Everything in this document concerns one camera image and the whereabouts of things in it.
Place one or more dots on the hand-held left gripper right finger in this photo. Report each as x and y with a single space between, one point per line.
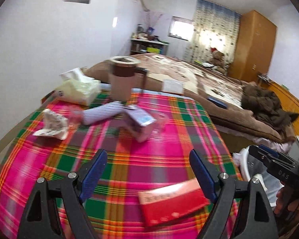
204 176

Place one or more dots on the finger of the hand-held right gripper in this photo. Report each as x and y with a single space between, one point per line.
271 150
260 156

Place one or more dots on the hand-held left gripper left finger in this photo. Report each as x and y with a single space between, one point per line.
93 176

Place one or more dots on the white pink bin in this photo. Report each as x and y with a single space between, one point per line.
245 169

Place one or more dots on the red medicine box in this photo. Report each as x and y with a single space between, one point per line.
174 204

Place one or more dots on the white foam fruit net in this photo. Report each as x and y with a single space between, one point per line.
99 113

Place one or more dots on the white printed wrapper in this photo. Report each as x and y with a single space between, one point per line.
52 124

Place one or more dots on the clear plastic cup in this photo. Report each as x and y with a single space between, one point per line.
160 122

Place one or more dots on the purple milk carton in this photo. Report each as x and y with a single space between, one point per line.
139 122

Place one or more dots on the person's right hand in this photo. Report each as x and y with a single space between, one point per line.
289 201

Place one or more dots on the pale pink bed sheet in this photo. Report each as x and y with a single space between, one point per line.
271 142

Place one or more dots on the pink green plaid tablecloth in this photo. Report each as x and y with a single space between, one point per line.
139 159

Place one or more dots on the dark brown jacket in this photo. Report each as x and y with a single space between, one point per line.
261 102

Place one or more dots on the wooden headboard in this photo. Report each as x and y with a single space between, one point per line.
289 97

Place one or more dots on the white power strip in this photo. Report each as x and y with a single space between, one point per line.
264 76

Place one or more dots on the green tissue pack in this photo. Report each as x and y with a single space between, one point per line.
77 89

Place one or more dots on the white orange box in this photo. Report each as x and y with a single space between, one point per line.
173 86

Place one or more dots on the pink brown lidded mug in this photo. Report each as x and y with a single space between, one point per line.
120 84

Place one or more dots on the brown printed blanket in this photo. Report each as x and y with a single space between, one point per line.
189 79

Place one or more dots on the wooden wardrobe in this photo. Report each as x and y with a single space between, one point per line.
254 44

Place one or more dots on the brown teddy bear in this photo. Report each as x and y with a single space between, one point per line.
218 57

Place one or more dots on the heart print curtain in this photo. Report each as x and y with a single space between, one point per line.
209 29

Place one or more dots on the green box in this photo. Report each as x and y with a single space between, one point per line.
153 49

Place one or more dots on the white shelf unit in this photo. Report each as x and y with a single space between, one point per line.
139 47

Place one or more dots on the small window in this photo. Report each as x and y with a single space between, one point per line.
180 27

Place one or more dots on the wrapped air conditioner pipe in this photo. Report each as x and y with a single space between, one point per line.
143 1

